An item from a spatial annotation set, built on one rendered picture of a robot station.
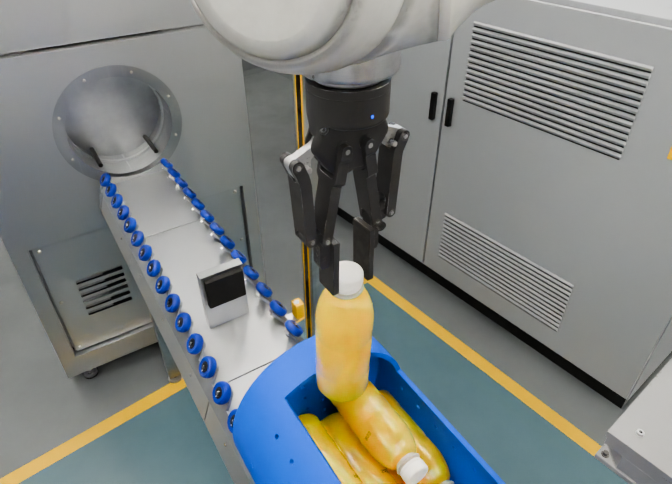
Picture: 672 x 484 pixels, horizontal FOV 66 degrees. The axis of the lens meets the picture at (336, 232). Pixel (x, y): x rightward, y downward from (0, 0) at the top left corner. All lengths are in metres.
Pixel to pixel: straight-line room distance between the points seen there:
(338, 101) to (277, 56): 0.22
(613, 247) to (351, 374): 1.52
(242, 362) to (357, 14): 1.03
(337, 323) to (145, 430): 1.75
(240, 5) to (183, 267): 1.26
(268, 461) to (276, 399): 0.08
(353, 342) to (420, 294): 2.09
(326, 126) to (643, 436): 0.75
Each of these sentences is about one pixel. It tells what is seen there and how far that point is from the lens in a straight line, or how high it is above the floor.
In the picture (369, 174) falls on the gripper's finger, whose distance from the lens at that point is 0.50.
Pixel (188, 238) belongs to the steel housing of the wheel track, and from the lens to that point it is 1.55.
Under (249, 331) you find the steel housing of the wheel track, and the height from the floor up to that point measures 0.93.
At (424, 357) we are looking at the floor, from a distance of 2.42.
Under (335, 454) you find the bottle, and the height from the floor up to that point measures 1.13.
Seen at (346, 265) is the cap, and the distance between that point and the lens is 0.59.
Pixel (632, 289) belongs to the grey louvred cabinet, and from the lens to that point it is 2.11.
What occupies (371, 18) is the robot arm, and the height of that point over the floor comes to 1.77.
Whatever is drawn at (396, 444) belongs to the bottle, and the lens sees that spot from 0.81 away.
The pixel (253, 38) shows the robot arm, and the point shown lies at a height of 1.77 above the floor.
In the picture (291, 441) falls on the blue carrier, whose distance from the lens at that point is 0.74.
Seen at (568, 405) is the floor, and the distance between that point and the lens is 2.43.
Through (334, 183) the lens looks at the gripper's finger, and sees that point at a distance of 0.48.
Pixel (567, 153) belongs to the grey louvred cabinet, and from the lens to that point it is 2.01.
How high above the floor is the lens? 1.83
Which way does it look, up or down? 36 degrees down
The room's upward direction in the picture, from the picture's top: straight up
